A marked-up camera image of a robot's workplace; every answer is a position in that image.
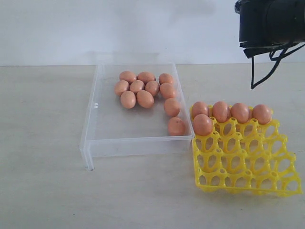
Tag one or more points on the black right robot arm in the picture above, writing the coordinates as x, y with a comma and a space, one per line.
270, 25

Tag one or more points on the brown egg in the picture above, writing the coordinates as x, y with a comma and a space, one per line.
137, 86
171, 107
165, 78
153, 88
167, 90
202, 125
145, 99
221, 111
198, 108
128, 99
262, 113
240, 112
121, 86
176, 126
146, 77
128, 76

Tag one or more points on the clear plastic storage box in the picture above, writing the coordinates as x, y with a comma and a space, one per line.
112, 130

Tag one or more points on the yellow plastic egg tray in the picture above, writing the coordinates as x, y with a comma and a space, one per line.
247, 157

